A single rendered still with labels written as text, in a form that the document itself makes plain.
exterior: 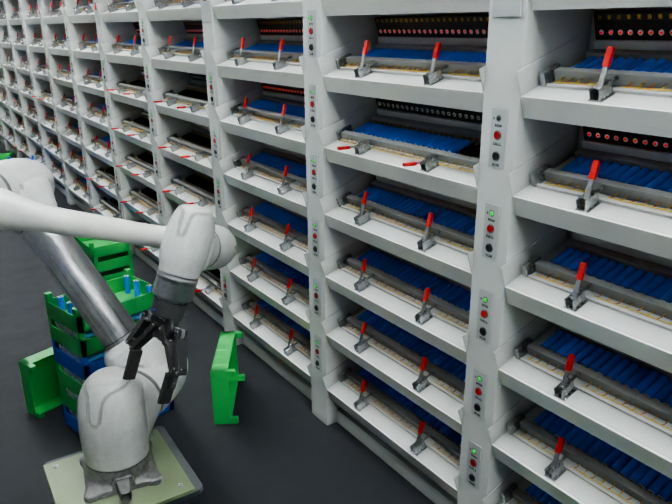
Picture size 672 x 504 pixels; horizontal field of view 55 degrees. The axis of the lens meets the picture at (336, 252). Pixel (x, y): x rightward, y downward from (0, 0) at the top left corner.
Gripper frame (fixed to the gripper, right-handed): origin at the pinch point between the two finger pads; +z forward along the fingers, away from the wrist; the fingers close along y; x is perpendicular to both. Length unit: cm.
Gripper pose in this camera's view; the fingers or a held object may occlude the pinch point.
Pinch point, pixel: (146, 386)
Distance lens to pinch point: 153.3
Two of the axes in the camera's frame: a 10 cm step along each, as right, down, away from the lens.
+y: -7.5, -2.6, 6.1
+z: -2.8, 9.6, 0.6
